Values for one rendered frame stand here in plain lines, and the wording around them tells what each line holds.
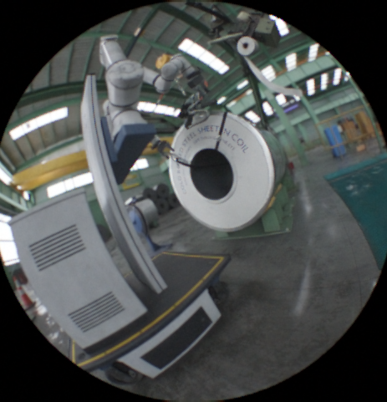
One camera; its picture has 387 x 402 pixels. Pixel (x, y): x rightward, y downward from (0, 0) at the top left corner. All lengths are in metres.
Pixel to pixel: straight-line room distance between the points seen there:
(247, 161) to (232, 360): 1.21
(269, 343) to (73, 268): 0.77
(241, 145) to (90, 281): 1.18
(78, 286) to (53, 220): 0.22
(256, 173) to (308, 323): 1.01
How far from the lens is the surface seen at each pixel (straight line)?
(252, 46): 1.14
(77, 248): 0.49
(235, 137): 1.14
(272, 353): 0.70
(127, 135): 0.58
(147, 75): 1.01
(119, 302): 0.54
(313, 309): 0.78
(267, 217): 1.40
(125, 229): 0.60
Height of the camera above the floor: 0.67
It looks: 3 degrees down
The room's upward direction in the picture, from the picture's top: 24 degrees counter-clockwise
